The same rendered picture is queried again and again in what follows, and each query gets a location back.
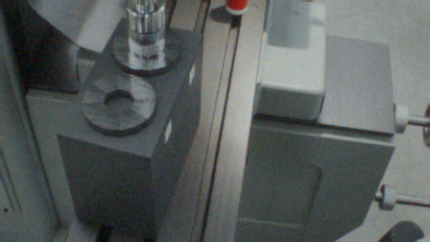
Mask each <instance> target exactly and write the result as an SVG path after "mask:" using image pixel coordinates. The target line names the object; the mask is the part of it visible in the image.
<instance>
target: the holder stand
mask: <svg viewBox="0 0 430 242"><path fill-rule="evenodd" d="M202 65H203V35H202V34H201V33H198V32H191V31H188V30H184V29H178V28H174V27H168V26H165V47H164V50H163V51H162V52H161V53H160V54H159V55H156V56H155V57H152V58H140V57H138V56H135V55H134V54H133V53H132V52H131V50H130V49H129V39H128V21H127V18H125V17H122V18H121V19H120V21H119V22H118V23H117V26H116V28H114V31H113V33H111V36H110V38H109V39H108V42H107V44H106V46H105V47H104V49H103V51H102V52H101V55H100V56H99V58H98V59H97V60H96V62H95V64H94V66H93V67H92V69H91V71H90V72H89V74H88V76H87V79H86V80H85V81H84V85H82V88H81V90H80V92H79V94H78V95H77V97H76V99H75V100H74V102H73V104H72V106H71V108H70V109H69V111H68V112H67V115H66V116H65V118H64V120H63V121H62V124H61V125H60V128H59V131H58V132H57V138H58V141H59V146H60V153H61V158H62V161H63V167H64V170H65V173H66V179H67V182H68V185H69V189H70V194H71V197H72V200H73V206H74V208H75V211H76V216H77V217H78V218H80V219H84V220H88V221H90V222H93V223H98V224H101V225H103V226H106V227H112V228H115V229H118V230H124V231H127V232H130V233H135V234H138V235H141V236H144V237H149V238H152V239H156V238H157V237H158V233H159V232H160V228H161V226H162V224H163V220H164V218H165V215H166V212H167V210H168V207H169V204H170V202H171V200H172V198H173V194H174V192H175V190H176V186H177V184H178V182H179V177H180V175H181V172H182V169H183V167H184V163H185V161H186V160H187V156H188V154H189V152H190V148H191V146H192V144H193V140H194V138H195V136H196V132H197V130H198V128H199V125H200V121H201V102H202Z"/></svg>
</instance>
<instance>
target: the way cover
mask: <svg viewBox="0 0 430 242"><path fill-rule="evenodd" d="M26 1H27V2H28V3H29V6H31V8H33V10H35V12H36V13H38V15H40V16H41V17H43V18H44V20H45V19H46V21H47V22H49V23H50V24H52V26H54V27H55V28H56V29H57V30H59V31H60V32H61V33H62V34H63V35H65V36H67V37H68V39H71V41H73V42H74V43H75V44H77V45H78V46H80V47H82V48H84V49H86V50H91V51H93V52H95V53H99V54H101V52H102V51H103V49H104V47H105V46H106V44H107V42H108V39H109V38H110V36H111V33H113V31H114V28H116V26H117V23H118V22H119V21H120V19H121V18H122V17H125V18H127V13H126V10H127V2H128V0H110V1H109V0H93V1H92V0H80V2H79V0H69V1H68V0H26ZM43 2H44V3H43ZM87 2H88V3H87ZM80 4H81V5H80ZM73 5H74V6H73ZM49 7H50V8H49ZM72 7H73V8H72ZM108 9H109V10H110V12H109V11H108ZM60 12H61V13H60ZM54 13H55V14H54ZM51 14H52V15H53V16H52V15H51ZM61 14H62V15H61ZM82 14H83V15H82ZM96 14H97V16H96ZM53 17H55V18H53ZM74 17H75V18H74ZM95 17H96V18H95ZM116 17H118V18H116ZM89 18H91V19H93V20H91V19H89ZM73 20H74V21H73ZM60 21H61V23H60ZM113 21H115V22H113ZM62 22H63V23H62ZM65 22H66V23H65ZM75 23H76V24H75ZM104 23H105V24H106V25H105V24H104ZM108 23H110V24H108ZM73 24H74V25H73ZM64 25H65V26H64ZM68 27H69V28H68ZM101 29H102V30H101ZM93 31H94V32H93ZM100 31H101V32H100ZM91 36H92V37H91Z"/></svg>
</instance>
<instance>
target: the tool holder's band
mask: <svg viewBox="0 0 430 242"><path fill-rule="evenodd" d="M164 11H165V4H164V0H156V1H155V4H154V5H153V7H152V8H149V9H146V10H145V9H139V8H138V7H137V6H136V4H135V3H134V2H133V1H132V0H128V2H127V10H126V12H127V15H128V16H129V17H130V18H131V19H133V20H135V21H139V22H151V21H154V20H158V19H159V18H160V17H161V16H162V15H163V14H164Z"/></svg>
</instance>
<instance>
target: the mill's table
mask: <svg viewBox="0 0 430 242"><path fill-rule="evenodd" d="M226 1H227V0H164V4H165V26H168V27H174V28H178V29H184V30H188V31H191V32H198V33H201V34H202V35H203V65H202V102H201V121H200V125H199V128H198V130H197V132H196V136H195V138H194V140H193V144H192V146H191V148H190V152H189V154H188V156H187V160H186V161H185V163H184V167H183V169H182V172H181V175H180V177H179V182H178V184H177V186H176V190H175V192H174V194H173V198H172V200H171V202H170V204H169V207H168V210H167V212H166V215H165V218H164V220H163V224H162V226H161V228H160V232H159V233H158V237H157V238H156V239H152V238H149V237H144V236H141V235H138V234H135V233H130V232H127V231H124V230H118V229H115V228H112V227H106V226H103V225H101V224H98V223H93V222H90V221H88V220H84V219H80V218H78V217H77V216H76V211H74V216H73V218H72V222H71V224H70V228H69V232H68V233H67V237H66V239H65V242H234V239H235V234H236V224H237V219H238V214H239V208H240V199H241V193H242V188H243V178H244V172H245V167H246V165H247V164H248V159H249V153H250V146H249V140H250V129H251V120H252V110H253V103H254V98H255V88H256V83H257V77H258V66H259V62H260V51H261V46H262V40H263V37H262V35H263V30H264V25H265V14H266V10H267V0H248V10H247V11H246V12H245V13H241V14H233V13H230V12H228V11H227V9H226Z"/></svg>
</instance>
